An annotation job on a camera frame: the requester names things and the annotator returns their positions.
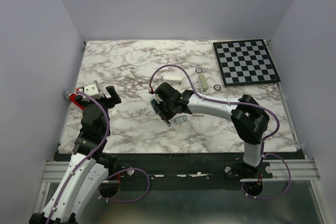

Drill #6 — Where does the light blue stapler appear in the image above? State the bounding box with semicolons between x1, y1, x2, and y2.
150;98;172;129

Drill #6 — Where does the staple tray with staples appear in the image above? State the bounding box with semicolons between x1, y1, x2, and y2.
174;115;187;124

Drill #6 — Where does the beige green stapler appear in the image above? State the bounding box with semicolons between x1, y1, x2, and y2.
198;73;208;92

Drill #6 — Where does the staple box sleeve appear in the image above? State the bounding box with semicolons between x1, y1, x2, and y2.
192;113;204;117

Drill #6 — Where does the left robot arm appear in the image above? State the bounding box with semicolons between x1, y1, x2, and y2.
29;81;121;223

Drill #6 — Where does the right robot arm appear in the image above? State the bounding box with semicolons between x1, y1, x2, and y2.
150;82;270;178

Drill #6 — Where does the white stapler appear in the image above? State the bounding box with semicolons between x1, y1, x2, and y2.
163;76;183;86

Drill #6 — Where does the red poker chip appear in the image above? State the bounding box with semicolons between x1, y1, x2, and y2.
214;84;221;91

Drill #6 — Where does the black white checkerboard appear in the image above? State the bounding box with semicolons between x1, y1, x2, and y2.
213;39;280;87

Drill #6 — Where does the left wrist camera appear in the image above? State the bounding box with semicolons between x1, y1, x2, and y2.
83;80;103;99

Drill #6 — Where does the red handled tool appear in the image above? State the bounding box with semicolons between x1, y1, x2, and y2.
64;90;84;110

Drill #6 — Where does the black mounting base plate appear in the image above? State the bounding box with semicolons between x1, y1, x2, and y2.
101;153;273;191

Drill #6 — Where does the aluminium rail frame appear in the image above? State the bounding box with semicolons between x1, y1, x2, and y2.
36;153;320;213

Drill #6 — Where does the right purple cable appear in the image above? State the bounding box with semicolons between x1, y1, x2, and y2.
149;65;291;201

